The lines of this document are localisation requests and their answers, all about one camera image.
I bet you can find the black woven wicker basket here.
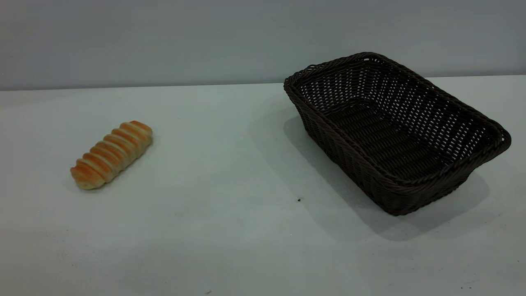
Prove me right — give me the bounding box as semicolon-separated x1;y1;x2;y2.
283;52;512;217

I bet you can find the striped golden bread roll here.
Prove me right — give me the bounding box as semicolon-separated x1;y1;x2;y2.
69;120;154;190

